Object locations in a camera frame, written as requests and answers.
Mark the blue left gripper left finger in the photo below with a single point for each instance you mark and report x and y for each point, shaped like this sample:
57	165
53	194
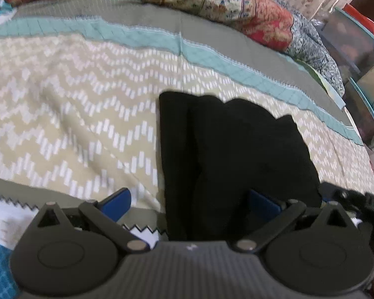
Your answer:
116	205

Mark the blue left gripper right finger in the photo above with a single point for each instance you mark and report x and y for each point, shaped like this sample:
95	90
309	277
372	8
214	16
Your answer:
265	209

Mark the black pants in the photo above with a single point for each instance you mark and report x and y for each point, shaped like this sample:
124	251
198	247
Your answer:
216	156

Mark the patterned bedsheet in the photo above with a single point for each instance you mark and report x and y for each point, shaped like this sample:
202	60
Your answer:
79	118

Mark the teal rimmed storage box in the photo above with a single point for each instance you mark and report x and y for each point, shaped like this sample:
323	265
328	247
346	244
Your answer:
352	47

